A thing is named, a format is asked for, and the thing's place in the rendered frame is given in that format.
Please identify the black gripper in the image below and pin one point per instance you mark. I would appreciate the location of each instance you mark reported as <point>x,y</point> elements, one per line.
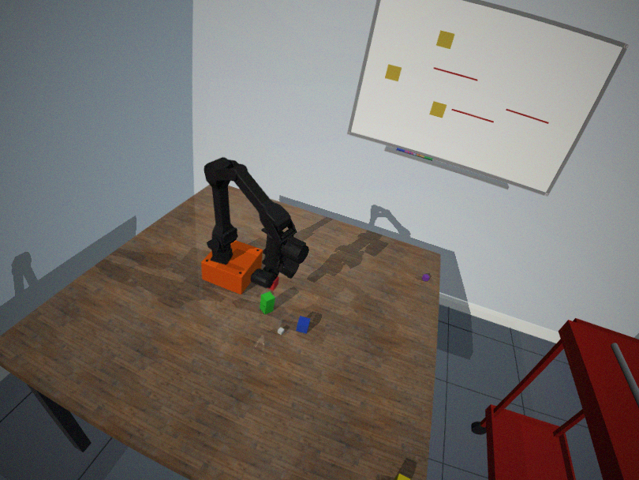
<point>265,277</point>

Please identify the green block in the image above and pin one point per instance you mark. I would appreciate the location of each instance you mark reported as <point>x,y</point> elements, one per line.
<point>267,299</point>
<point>266,310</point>

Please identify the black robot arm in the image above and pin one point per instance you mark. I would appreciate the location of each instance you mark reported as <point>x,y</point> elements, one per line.
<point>273,217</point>

